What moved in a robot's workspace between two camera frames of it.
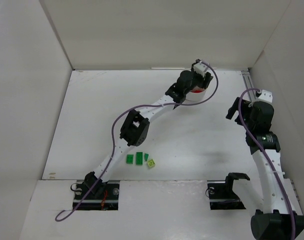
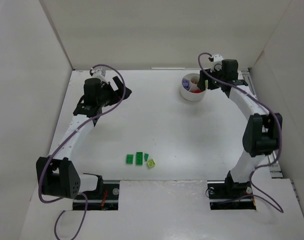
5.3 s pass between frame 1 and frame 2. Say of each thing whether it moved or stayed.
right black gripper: moved
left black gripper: moved
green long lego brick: stayed
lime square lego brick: stayed
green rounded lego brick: stayed
